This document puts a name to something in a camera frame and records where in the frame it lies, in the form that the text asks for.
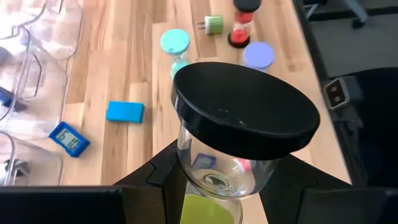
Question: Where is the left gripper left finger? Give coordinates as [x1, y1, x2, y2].
[0, 139, 188, 224]

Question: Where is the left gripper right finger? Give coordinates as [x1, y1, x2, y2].
[259, 154, 398, 224]

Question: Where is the teal rectangular block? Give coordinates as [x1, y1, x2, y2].
[105, 100, 146, 124]

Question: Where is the purple digital clock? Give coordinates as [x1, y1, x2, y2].
[192, 152, 218, 170]

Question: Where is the black hourglass yellow-green sand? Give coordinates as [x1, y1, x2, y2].
[170, 61, 322, 224]

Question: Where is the clear plastic bin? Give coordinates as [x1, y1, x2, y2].
[0, 26, 68, 141]
[0, 0, 84, 62]
[0, 129, 65, 187]

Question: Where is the blue digital clock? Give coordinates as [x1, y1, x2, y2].
[48, 121, 91, 159]

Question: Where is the pink small charger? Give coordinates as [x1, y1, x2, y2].
[234, 157, 253, 172]

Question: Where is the lavender hourglass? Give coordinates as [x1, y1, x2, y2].
[243, 41, 276, 73]

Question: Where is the mint green hourglass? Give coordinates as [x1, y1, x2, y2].
[159, 28, 192, 80]

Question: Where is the black hourglass red sand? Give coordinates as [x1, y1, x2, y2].
[227, 0, 262, 49]

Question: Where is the grey chair base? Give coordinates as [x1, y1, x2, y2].
[302, 0, 370, 29]

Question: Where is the green small charger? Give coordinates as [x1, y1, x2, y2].
[197, 14, 225, 36]

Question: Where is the black aluminium rig frame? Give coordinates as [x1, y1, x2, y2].
[291, 0, 369, 189]

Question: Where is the silver table-level camera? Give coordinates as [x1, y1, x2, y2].
[322, 76, 352, 112]

